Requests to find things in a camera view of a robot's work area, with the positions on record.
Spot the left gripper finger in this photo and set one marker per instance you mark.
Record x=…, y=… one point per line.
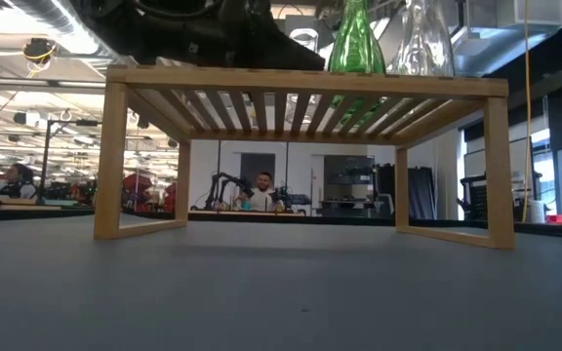
x=271, y=53

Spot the tall clear glass carafe vase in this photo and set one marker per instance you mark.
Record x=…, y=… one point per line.
x=304, y=38

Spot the conical green glass vase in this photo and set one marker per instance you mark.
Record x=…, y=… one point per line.
x=356, y=44

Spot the clear swirl glass vase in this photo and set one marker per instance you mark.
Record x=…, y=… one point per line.
x=425, y=44

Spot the black background robot arm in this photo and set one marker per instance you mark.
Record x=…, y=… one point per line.
x=217, y=187
x=281, y=197

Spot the wooden slatted shelf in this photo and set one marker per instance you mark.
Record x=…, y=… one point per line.
x=310, y=80

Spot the person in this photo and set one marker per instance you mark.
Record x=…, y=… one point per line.
x=15, y=178
x=263, y=197

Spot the red cabinet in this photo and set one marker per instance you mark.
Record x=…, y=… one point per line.
x=137, y=187

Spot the black metal stand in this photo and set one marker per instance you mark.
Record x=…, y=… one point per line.
x=45, y=161

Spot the dark curtain panel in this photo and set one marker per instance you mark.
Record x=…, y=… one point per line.
x=422, y=195

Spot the black crate cart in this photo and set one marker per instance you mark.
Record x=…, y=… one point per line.
x=476, y=195

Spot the white paper roll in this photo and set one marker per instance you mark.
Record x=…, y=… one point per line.
x=537, y=212

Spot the red tray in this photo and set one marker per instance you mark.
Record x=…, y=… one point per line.
x=560, y=219

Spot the ribbed round air duct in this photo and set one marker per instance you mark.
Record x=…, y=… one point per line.
x=56, y=14

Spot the dark wall tool panel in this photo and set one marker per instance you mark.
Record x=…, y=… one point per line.
x=349, y=170

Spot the silver ceiling air duct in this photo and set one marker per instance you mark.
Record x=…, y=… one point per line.
x=481, y=49

